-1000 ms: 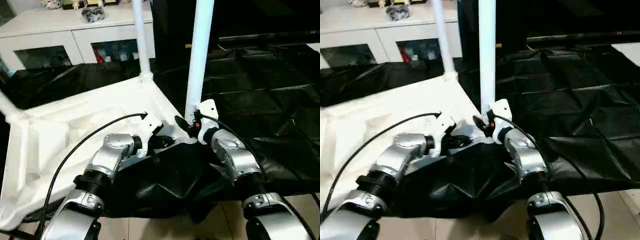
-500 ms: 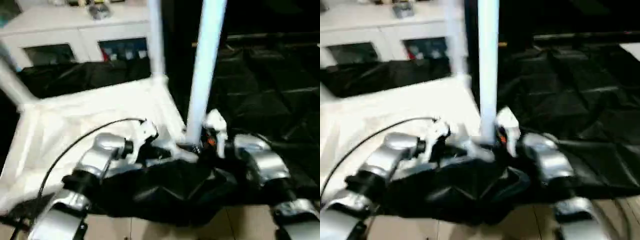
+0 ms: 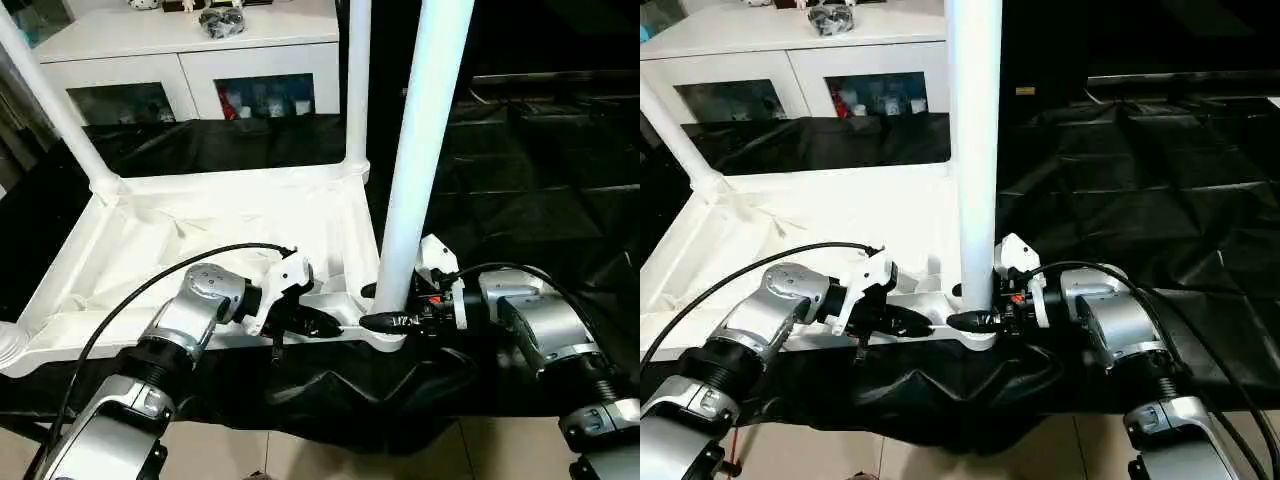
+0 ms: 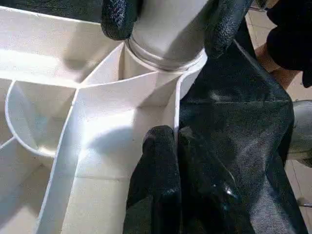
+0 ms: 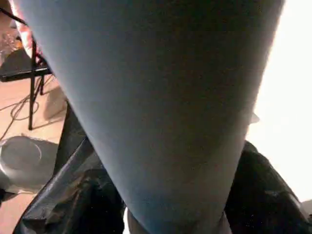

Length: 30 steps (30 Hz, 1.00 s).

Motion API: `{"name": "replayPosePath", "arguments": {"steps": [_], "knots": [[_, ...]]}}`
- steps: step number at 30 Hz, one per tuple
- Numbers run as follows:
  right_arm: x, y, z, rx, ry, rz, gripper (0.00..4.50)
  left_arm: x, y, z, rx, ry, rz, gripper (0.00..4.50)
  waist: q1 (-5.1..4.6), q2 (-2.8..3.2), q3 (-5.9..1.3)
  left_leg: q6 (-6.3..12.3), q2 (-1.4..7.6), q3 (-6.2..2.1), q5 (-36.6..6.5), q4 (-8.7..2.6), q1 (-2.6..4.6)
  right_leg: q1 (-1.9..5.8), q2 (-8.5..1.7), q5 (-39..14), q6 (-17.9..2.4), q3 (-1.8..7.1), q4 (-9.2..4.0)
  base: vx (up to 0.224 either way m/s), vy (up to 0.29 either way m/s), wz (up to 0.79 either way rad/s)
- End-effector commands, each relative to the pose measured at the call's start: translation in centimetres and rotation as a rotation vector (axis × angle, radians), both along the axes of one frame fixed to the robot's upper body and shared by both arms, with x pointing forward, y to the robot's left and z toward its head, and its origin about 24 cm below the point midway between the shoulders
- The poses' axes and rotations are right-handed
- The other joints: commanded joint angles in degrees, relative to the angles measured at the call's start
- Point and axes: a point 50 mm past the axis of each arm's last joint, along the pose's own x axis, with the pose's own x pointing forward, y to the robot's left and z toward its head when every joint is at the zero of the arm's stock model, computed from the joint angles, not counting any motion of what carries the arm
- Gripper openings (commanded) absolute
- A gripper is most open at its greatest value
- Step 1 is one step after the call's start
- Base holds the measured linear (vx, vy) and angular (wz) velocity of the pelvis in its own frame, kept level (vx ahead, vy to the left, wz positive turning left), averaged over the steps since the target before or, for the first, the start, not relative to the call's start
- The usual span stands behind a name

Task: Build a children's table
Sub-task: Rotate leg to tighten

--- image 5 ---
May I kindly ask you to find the black folding stand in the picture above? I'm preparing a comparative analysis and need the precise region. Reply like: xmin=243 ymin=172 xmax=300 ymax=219
xmin=0 ymin=7 xmax=53 ymax=131

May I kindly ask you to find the white plastic table leg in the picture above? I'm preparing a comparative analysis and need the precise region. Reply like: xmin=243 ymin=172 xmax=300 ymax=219
xmin=14 ymin=0 xmax=287 ymax=234

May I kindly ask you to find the pink cloth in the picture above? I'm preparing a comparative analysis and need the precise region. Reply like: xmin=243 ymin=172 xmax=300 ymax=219
xmin=9 ymin=0 xmax=43 ymax=64

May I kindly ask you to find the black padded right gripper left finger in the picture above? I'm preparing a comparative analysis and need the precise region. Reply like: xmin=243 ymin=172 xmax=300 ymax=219
xmin=13 ymin=136 xmax=127 ymax=234

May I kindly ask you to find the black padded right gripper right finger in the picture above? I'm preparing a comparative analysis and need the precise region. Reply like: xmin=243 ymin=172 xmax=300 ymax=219
xmin=224 ymin=140 xmax=312 ymax=234

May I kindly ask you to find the grey round floor disc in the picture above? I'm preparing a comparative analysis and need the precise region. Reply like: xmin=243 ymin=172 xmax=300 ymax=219
xmin=0 ymin=135 xmax=60 ymax=193

